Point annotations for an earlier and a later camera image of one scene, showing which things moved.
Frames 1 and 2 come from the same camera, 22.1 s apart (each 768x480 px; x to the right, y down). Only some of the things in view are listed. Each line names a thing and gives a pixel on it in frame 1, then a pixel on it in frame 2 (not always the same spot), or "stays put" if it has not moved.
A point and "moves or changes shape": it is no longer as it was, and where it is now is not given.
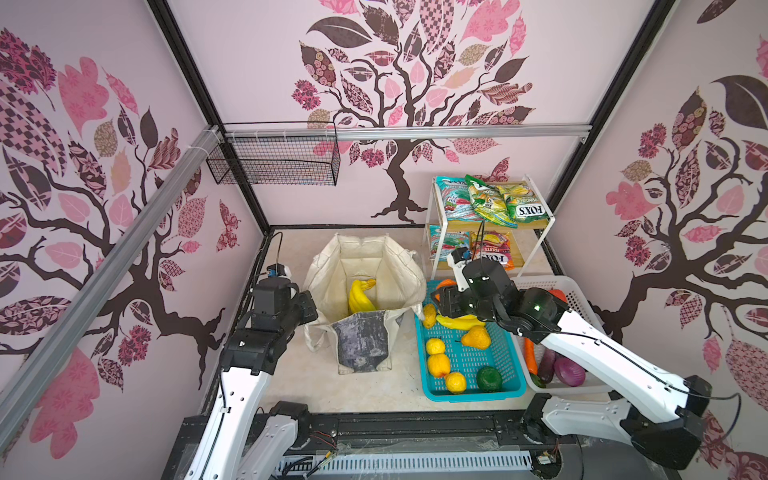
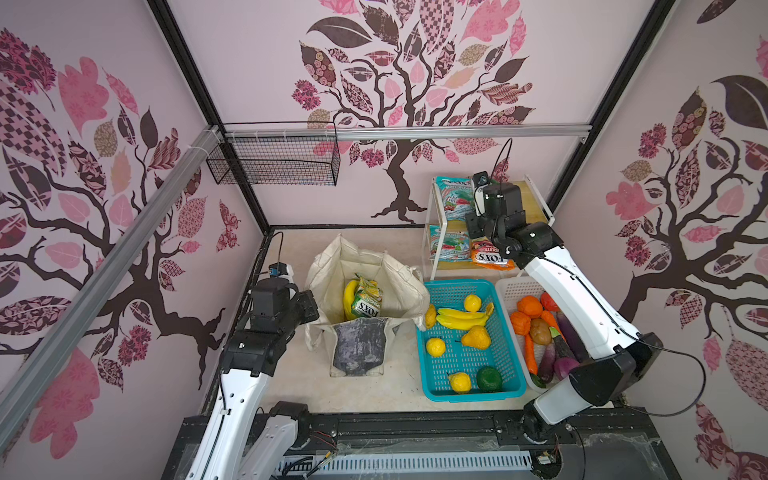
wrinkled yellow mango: x=429 y=316 stays put
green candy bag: x=489 y=201 moves or changes shape
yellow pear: x=477 y=337 stays put
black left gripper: x=304 y=300 stays put
